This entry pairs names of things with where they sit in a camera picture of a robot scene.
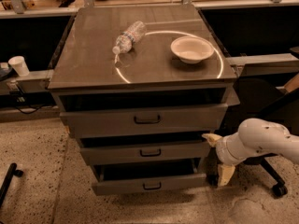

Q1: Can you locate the black cable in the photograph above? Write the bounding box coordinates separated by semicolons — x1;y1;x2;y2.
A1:
8;83;48;115

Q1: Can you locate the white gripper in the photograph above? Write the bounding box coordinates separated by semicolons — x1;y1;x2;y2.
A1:
202;133;246;187

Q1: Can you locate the white paper cup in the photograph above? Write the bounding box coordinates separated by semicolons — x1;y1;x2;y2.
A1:
8;56;30;77

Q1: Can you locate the clear plastic water bottle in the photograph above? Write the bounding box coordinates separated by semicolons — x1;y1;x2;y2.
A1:
112;21;147;55

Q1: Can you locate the black pole on floor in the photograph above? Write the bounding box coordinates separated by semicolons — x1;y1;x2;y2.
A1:
0;162;23;207

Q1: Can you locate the grey drawer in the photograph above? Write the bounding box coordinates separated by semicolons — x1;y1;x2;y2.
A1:
61;104;228;138
93;158;206;195
78;139;210;165

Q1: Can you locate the grey top drawer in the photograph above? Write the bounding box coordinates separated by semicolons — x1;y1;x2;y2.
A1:
61;104;228;138

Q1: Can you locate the grey metal rail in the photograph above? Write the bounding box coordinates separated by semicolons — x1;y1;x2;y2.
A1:
227;53;299;77

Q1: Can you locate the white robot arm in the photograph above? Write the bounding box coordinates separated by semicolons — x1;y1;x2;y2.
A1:
203;119;299;187

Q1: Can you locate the grey drawer cabinet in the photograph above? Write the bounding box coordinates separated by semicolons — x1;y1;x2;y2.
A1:
47;4;241;197

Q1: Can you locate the black office chair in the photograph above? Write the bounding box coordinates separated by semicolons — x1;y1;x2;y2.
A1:
207;77;299;199

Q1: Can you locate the grey bottom drawer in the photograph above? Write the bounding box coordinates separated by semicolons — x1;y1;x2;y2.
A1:
93;158;206;195

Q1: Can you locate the white bowl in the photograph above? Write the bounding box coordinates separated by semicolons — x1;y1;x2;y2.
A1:
170;36;214;64

